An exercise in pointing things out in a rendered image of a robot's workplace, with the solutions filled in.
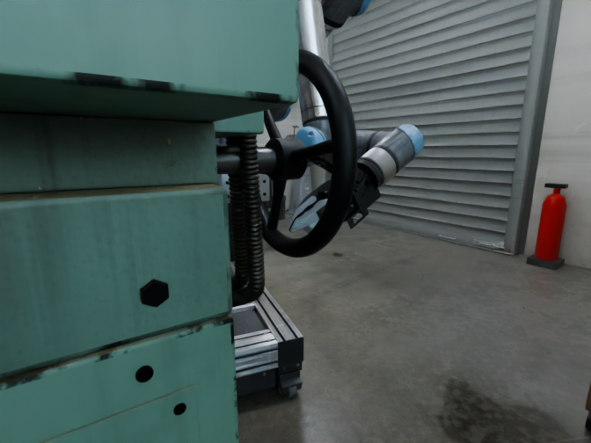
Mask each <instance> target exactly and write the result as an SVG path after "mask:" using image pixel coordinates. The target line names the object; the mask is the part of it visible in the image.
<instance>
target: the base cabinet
mask: <svg viewBox="0 0 591 443"><path fill-rule="evenodd" d="M0 443H239V442H238V421H237V382H236V361H235V340H234V320H233V317H232V315H231V314H228V315H227V316H221V317H218V318H215V319H212V320H208V321H206V322H202V323H197V324H194V325H190V326H186V327H184V328H180V329H177V330H172V331H168V332H166V333H162V334H159V335H156V336H152V337H149V338H144V339H140V340H137V341H134V342H131V343H127V344H124V345H118V346H115V347H112V348H109V349H105V350H103V351H99V352H94V353H91V354H87V355H84V356H81V357H77V358H74V359H69V360H65V361H63V362H59V363H56V364H53V365H49V366H46V367H41V368H37V369H34V370H31V371H28V372H24V373H22V374H15V375H13V376H9V377H6V378H3V379H0Z"/></svg>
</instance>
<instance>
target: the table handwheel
mask: <svg viewBox="0 0 591 443"><path fill-rule="evenodd" d="M299 74H302V75H304V76H306V77H307V78H308V79H309V80H310V81H311V82H312V84H313V85H314V86H315V88H316V89H317V92H318V93H319V95H320V97H321V99H322V101H323V104H324V106H325V110H326V113H327V117H328V120H329V125H330V129H331V135H332V138H331V139H330V140H327V141H324V142H320V143H317V144H314V145H311V146H308V147H305V146H304V144H303V142H302V141H300V140H299V139H287V138H282V137H281V134H280V132H279V130H278V128H277V126H276V124H275V122H274V119H273V116H272V114H271V112H270V110H265V111H264V123H265V126H266V130H267V132H268V135H269V137H270V140H269V141H268V143H267V144H266V146H265V147H257V148H256V150H257V151H258V153H257V155H258V158H257V160H258V161H259V162H258V163H257V165H258V166H259V167H258V170H259V173H264V172H265V173H266V174H267V176H268V177H270V179H272V180H273V181H275V182H274V194H273V200H272V206H271V210H270V215H269V216H268V214H267V212H266V210H265V207H264V205H263V202H262V200H261V201H260V204H261V206H260V208H261V211H260V212H261V216H260V217H261V218H262V220H261V222H262V225H261V226H262V231H263V232H262V236H263V238H264V239H265V240H266V242H267V243H268V244H269V245H270V246H271V247H272V248H274V249H275V250H276V251H278V252H279V253H281V254H283V255H286V256H289V257H292V258H304V257H308V256H310V255H313V254H315V253H317V252H319V251H321V250H322V249H323V248H324V247H325V246H326V245H327V244H328V243H329V242H330V241H331V240H332V239H333V238H334V237H335V236H336V234H337V233H338V231H339V229H340V227H341V225H342V223H343V221H344V220H345V218H346V216H347V212H348V209H349V207H350V204H351V200H352V198H353V194H354V186H355V180H356V173H357V159H358V149H357V136H356V128H355V123H354V115H353V111H352V108H351V105H350V102H349V99H348V97H347V94H346V91H345V89H344V87H343V85H342V83H341V81H340V80H339V78H338V76H337V75H336V73H335V72H334V70H333V69H332V68H331V66H330V65H329V64H328V63H327V62H326V61H325V60H323V59H322V58H321V57H319V56H318V55H316V54H314V53H312V52H311V51H308V50H303V49H299ZM239 151H240V148H239V147H227V146H216V162H217V175H218V174H241V173H240V172H241V168H240V166H241V165H242V164H241V163H240V161H241V159H240V158H239V157H240V156H241V154H240V153H239ZM331 153H332V180H331V185H330V191H329V194H328V198H327V201H326V204H325V209H324V211H323V213H322V215H321V217H320V219H319V221H318V222H317V224H316V226H315V227H314V228H313V230H312V231H311V232H310V233H309V234H307V235H306V236H303V237H301V238H291V237H288V236H285V235H284V234H282V233H281V232H280V231H279V230H278V229H277V228H278V222H279V217H280V211H281V203H282V199H283V195H284V192H285V187H286V183H287V180H291V179H299V178H301V177H302V176H303V174H304V172H306V170H307V167H308V162H309V159H311V158H313V157H316V156H323V155H327V154H331ZM259 198H260V199H261V197H259Z"/></svg>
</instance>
